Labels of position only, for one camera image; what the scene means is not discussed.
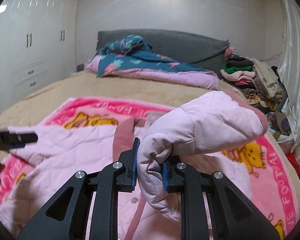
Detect pink quilted jacket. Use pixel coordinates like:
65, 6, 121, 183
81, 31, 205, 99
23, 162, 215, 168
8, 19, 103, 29
0, 91, 268, 239

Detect pile of folded clothes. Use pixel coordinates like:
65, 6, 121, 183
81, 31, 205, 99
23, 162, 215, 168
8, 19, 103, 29
219, 46, 292, 137

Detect beige bed cover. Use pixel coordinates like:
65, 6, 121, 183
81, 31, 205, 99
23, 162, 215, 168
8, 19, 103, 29
0, 70, 300, 221

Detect pink bear fleece blanket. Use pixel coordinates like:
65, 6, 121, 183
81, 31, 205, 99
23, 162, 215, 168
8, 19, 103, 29
0, 97, 300, 237

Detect red plastic bag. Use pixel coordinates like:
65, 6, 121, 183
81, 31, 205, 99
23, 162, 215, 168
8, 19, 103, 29
286, 151, 300, 174

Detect white wardrobe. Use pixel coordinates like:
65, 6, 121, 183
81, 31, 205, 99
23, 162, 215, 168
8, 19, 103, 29
0, 0, 78, 114

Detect blue floral pink quilt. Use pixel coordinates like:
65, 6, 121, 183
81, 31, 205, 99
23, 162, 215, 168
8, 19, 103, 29
83, 35, 219, 90

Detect grey headboard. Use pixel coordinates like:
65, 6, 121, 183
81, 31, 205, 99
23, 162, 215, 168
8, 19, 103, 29
96, 29, 230, 73

